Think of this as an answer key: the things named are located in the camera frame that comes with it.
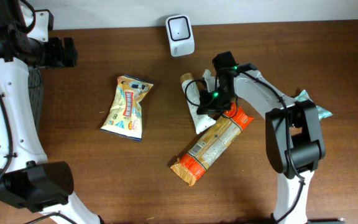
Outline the white barcode scanner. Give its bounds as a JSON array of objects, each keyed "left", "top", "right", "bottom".
[{"left": 165, "top": 15, "right": 195, "bottom": 57}]

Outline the white cream tube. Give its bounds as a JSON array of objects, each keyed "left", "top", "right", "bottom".
[{"left": 179, "top": 72, "right": 217, "bottom": 135}]

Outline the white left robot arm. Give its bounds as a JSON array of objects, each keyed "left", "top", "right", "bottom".
[{"left": 0, "top": 1, "right": 102, "bottom": 223}]

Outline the mint green wipes pouch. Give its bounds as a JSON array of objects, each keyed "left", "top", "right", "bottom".
[{"left": 295, "top": 90, "right": 333, "bottom": 121}]

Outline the yellow snack bag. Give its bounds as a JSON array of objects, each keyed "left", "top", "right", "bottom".
[{"left": 100, "top": 75, "right": 154, "bottom": 141}]

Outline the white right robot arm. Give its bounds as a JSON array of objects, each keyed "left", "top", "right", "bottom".
[{"left": 197, "top": 52, "right": 326, "bottom": 223}]

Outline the orange spaghetti package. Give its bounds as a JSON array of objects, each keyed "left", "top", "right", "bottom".
[{"left": 170, "top": 103, "right": 254, "bottom": 186}]

